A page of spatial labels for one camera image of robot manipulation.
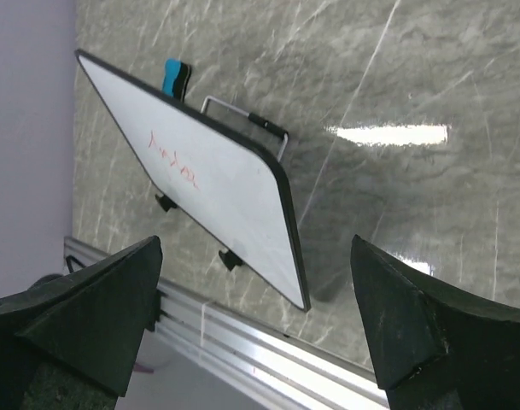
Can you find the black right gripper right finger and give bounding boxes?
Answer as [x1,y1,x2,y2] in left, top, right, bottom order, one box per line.
[350,236,520,409]

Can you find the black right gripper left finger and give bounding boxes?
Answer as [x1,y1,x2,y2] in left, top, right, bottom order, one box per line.
[0,236,162,409]

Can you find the small black-framed whiteboard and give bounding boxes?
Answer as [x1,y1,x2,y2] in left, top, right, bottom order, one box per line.
[75,50,311,311]

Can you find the blue and black eraser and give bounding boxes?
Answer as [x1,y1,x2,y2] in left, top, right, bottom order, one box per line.
[161,58,192,102]

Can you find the metal whiteboard stand with grips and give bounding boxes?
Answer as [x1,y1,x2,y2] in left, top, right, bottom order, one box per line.
[201,96,289,162]

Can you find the aluminium rail at table edge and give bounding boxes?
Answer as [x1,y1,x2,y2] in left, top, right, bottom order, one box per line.
[63,236,391,410]

